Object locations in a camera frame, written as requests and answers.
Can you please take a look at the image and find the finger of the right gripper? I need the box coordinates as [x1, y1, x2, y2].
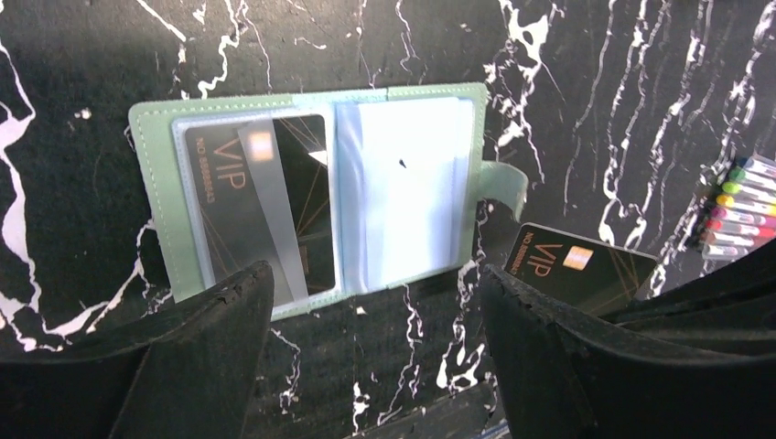
[603, 241, 775, 357]

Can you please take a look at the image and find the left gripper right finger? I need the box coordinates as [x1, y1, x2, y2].
[480, 266, 775, 438]

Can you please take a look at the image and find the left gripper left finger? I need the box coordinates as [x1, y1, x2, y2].
[1, 262, 275, 438]

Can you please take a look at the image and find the green card holder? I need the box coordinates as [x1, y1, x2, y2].
[128, 82, 528, 319]

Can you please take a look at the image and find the pack of coloured markers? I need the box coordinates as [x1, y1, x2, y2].
[693, 155, 775, 262]

